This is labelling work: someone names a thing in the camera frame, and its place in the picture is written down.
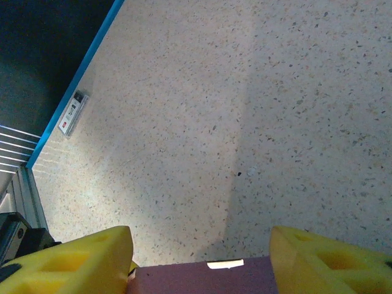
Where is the small white printed card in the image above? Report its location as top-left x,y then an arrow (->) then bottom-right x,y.
58,89 -> 90,138

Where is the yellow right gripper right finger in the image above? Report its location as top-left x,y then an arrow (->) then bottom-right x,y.
269,225 -> 392,294

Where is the pink and white paper box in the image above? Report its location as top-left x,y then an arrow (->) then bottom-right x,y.
128,256 -> 279,294

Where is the aluminium cross rail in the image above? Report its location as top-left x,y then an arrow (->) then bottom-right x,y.
0,124 -> 50,233

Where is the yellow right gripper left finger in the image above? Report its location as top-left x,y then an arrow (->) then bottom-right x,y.
0,225 -> 138,294

